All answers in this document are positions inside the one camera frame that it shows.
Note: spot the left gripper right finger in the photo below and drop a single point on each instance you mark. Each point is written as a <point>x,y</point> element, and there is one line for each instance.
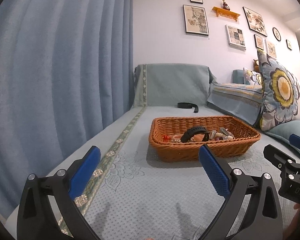
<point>263,217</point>

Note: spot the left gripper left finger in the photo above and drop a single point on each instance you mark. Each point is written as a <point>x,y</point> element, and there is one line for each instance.
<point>36,219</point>

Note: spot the silver snap hair clip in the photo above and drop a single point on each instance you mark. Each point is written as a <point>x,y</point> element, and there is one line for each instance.
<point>224,131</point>

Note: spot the dark metal alligator clip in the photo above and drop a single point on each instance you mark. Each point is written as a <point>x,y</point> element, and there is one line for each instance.
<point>212,134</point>

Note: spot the black watch band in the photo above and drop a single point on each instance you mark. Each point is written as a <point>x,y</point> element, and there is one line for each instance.
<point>191,132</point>

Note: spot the red hair clip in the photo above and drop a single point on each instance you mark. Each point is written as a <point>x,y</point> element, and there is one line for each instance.
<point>166,138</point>

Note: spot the right hand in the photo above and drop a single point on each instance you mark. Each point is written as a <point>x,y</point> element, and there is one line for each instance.
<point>294,223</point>

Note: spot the teal cushion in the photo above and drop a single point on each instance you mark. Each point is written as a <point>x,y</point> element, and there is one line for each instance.
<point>283,132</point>

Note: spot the large floral pillow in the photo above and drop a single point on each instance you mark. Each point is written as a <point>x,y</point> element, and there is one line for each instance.
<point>281,93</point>

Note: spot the small floral pillow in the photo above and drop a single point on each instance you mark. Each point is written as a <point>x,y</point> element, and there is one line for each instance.
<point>251,77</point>

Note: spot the orange wicker basket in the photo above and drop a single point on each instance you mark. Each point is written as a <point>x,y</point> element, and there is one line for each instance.
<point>242,137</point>

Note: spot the figurine on shelf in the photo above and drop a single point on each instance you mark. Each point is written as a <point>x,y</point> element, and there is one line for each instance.
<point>225,5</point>

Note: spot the teal sofa armrest cover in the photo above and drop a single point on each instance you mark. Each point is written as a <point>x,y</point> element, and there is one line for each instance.
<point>167,84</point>

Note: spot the blue curtain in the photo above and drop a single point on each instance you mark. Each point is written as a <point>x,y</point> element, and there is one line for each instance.
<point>65,75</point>

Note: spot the tiny picture frame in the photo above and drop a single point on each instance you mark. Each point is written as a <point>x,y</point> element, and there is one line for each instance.
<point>289,46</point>

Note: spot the small dark picture frame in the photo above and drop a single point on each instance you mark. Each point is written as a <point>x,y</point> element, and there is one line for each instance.
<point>258,42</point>

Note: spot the round wall clock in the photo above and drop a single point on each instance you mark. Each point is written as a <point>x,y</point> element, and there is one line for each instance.
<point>277,34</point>

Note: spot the white picture frame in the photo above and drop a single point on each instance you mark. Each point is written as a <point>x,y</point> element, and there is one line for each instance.
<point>235,37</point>

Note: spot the floral picture frame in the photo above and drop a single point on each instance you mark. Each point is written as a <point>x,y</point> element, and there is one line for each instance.
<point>255,21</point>

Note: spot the yellow wall shelf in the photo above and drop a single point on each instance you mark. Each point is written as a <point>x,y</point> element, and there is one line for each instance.
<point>226,13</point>

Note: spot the large butterfly picture frame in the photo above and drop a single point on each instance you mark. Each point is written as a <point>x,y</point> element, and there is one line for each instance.
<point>195,20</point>

